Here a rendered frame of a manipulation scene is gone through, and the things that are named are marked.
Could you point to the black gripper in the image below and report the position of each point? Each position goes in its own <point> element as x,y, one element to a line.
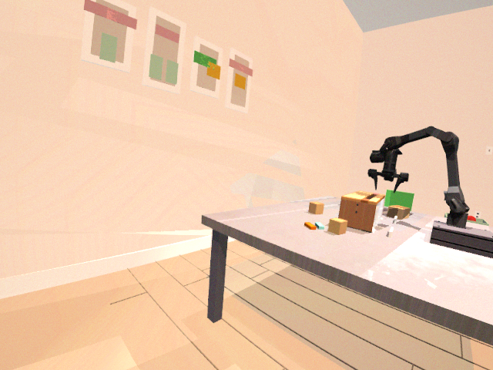
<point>388,171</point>

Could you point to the orange flat bar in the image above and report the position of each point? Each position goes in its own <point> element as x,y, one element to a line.
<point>310,225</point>

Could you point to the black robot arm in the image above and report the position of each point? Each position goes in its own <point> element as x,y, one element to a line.
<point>453,197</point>

